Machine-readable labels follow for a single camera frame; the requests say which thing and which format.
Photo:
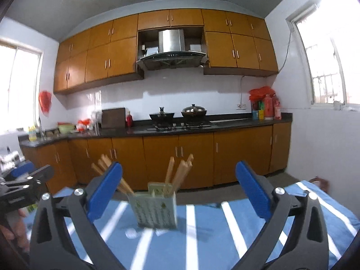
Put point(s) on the wooden chopstick right two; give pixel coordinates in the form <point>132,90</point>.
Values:
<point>178,176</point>

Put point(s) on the black kitchen countertop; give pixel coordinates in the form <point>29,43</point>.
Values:
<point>144,128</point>

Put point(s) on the red plastic bag right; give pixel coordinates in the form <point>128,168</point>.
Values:
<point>259,94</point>

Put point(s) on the green yellow seasoning box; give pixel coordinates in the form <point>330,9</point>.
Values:
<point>257,108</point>

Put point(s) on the gas stove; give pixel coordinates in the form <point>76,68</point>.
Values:
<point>183,126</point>

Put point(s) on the wooden chopstick right three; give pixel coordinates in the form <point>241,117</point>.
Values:
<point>189,167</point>

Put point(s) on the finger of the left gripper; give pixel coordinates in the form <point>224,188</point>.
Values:
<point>22,169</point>

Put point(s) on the red bag on wall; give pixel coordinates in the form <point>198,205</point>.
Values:
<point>45,101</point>

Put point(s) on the wooden chopstick far left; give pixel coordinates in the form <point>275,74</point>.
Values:
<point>109,179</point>

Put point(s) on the green perforated utensil holder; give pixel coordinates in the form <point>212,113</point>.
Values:
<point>155,208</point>

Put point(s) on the red white plastic bag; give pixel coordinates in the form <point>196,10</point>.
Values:
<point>82,125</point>

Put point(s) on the dark lidded cooking pot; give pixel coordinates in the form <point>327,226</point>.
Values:
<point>194,111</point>

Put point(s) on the small red bottle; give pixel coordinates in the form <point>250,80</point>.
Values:
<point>129,119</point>

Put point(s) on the steel range hood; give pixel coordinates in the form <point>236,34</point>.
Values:
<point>179,47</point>

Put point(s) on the black wok with handle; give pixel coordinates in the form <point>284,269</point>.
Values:
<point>162,117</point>

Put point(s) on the left window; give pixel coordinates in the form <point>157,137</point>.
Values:
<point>20,69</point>

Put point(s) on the large red oil bottle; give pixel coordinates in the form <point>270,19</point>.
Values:
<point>268,107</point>

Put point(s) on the lower wooden base cabinets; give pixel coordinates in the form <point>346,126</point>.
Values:
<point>144,158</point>

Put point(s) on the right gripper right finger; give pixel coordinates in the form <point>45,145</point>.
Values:
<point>306,246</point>

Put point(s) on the wooden chopstick right one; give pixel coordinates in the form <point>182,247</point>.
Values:
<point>169,170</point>

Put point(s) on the window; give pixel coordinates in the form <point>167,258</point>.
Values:
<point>20,69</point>
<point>328,34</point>

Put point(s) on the yellow detergent bottle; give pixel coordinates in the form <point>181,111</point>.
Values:
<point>32,134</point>

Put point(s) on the green bowl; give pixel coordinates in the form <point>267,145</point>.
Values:
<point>66,128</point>

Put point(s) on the dark wooden cutting board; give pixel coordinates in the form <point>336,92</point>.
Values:
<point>114,118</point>

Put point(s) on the blue white striped tablecloth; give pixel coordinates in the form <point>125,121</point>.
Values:
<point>213,236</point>

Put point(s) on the upper wooden wall cabinets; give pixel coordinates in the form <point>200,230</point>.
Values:
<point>121,50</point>

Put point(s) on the wooden chopstick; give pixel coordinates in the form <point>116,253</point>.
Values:
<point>123,186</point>
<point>111,174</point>
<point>109,179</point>

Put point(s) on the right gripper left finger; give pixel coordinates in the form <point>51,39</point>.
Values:
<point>51,246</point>

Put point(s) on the person's left hand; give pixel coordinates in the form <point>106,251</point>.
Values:
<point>17,231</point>

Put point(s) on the right window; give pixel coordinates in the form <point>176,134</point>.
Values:
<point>328,34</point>

